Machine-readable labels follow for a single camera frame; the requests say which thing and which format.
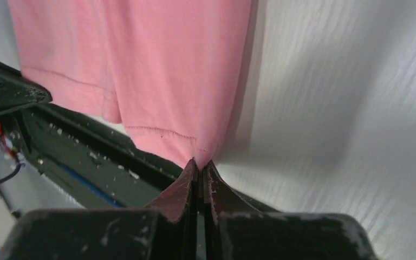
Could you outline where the pink t shirt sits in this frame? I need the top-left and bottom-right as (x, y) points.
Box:
(8, 1), (252, 168)

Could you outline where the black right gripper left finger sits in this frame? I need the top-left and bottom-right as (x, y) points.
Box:
(0, 159), (198, 259)

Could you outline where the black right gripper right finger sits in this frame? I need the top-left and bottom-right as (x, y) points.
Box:
(202, 162), (378, 259)

